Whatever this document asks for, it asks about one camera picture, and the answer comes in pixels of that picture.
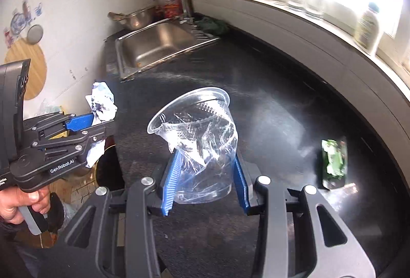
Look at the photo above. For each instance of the green cloth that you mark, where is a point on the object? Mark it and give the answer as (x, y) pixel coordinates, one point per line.
(213, 25)

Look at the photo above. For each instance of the black round object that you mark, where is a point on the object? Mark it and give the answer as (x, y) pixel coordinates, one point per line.
(57, 210)

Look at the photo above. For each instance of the clear plastic cup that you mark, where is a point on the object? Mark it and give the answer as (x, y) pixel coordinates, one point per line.
(198, 137)

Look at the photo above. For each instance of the blue wall sticker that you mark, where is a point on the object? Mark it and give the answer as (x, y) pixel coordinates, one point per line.
(19, 21)

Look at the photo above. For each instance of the small white blue paper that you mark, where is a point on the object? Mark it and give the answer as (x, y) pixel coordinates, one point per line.
(102, 100)

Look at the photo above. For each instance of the green red snack packet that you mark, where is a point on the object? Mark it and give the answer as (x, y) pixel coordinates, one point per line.
(334, 162)

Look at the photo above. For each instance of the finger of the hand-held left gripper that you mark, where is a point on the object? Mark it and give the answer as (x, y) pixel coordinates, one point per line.
(80, 122)
(96, 135)

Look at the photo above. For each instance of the metal bowl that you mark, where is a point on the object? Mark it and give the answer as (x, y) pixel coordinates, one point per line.
(134, 17)

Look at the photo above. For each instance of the round wooden cutting board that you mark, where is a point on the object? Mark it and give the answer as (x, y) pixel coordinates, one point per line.
(30, 63)

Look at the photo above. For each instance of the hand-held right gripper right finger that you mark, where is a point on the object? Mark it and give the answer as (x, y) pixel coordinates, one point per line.
(241, 183)

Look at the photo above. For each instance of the person's left hand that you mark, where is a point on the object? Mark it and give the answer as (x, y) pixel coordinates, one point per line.
(14, 206)

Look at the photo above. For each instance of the round metal wall disc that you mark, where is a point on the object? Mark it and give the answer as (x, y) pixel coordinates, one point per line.
(34, 33)

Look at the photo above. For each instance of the white plastic bottle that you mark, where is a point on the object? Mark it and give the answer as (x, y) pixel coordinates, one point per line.
(368, 28)

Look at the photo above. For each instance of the clear glass jar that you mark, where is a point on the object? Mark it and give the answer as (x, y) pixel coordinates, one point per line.
(314, 10)
(295, 4)

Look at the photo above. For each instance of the dark trash bin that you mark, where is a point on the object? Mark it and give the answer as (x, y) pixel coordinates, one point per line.
(109, 170)

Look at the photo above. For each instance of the stainless steel sink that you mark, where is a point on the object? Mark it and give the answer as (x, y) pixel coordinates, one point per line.
(153, 45)

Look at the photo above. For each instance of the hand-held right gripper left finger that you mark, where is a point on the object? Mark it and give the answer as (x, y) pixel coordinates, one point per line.
(169, 183)

